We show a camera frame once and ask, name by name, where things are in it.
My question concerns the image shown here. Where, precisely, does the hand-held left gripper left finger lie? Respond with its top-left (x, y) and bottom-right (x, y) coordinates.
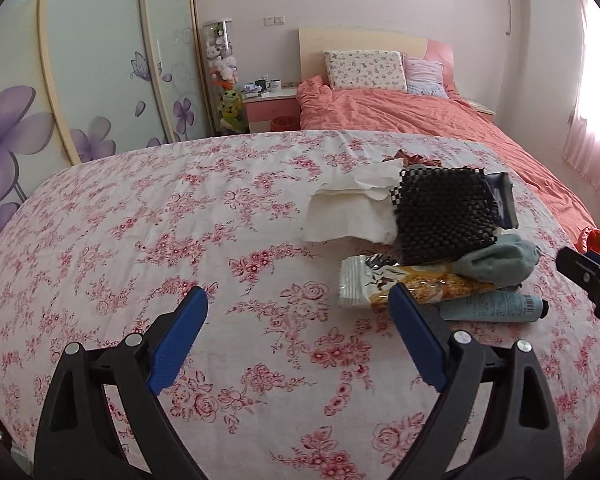
top-left (34, 286), bottom-right (209, 480)

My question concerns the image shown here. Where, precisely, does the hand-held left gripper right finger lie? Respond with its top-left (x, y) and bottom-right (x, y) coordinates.
top-left (387, 282), bottom-right (565, 480)

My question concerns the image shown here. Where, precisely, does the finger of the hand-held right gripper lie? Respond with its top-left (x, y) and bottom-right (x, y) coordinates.
top-left (555, 247), bottom-right (600, 333)

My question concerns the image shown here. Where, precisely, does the pale blue tube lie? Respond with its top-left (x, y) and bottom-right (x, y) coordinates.
top-left (437, 292), bottom-right (550, 322)

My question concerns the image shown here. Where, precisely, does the snack packet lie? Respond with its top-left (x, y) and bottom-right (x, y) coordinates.
top-left (338, 254), bottom-right (496, 309)

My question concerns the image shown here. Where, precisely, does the light green sock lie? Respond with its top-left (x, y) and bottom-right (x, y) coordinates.
top-left (452, 234), bottom-right (542, 293)

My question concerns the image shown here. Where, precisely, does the floral bedsheet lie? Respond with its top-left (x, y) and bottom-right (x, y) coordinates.
top-left (0, 130), bottom-right (600, 480)

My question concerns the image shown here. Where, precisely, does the dark blue packet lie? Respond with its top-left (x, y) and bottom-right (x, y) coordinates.
top-left (482, 172), bottom-right (520, 231)

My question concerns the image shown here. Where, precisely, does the black mesh pad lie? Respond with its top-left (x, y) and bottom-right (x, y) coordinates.
top-left (392, 167), bottom-right (501, 266)

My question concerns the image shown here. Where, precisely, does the pink curtain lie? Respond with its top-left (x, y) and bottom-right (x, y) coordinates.
top-left (562, 0), bottom-right (600, 201)

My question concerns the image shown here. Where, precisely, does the white tissue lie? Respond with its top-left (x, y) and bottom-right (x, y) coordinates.
top-left (304, 165), bottom-right (406, 246)

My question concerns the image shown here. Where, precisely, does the brown striped scrunchie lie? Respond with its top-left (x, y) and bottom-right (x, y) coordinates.
top-left (380, 151), bottom-right (446, 168)

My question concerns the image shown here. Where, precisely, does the coral duvet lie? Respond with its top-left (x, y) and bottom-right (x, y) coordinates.
top-left (296, 75), bottom-right (598, 231)

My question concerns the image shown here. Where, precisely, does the striped pillow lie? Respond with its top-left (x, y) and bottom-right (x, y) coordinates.
top-left (402, 55), bottom-right (448, 98)

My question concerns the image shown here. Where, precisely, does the pink nightstand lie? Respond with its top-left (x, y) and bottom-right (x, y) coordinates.
top-left (242, 87), bottom-right (301, 135)

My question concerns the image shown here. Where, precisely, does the clear tube of plush toys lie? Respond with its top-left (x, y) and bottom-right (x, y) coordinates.
top-left (201, 20), bottom-right (246, 136)

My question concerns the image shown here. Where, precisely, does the floral pillow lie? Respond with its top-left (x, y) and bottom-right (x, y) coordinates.
top-left (324, 50), bottom-right (408, 93)

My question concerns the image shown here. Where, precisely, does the flower-print wardrobe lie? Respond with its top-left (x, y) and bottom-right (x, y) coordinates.
top-left (0, 0), bottom-right (213, 261)

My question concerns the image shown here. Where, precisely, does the beige and pink headboard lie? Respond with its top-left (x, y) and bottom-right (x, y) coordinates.
top-left (298, 27), bottom-right (456, 91)

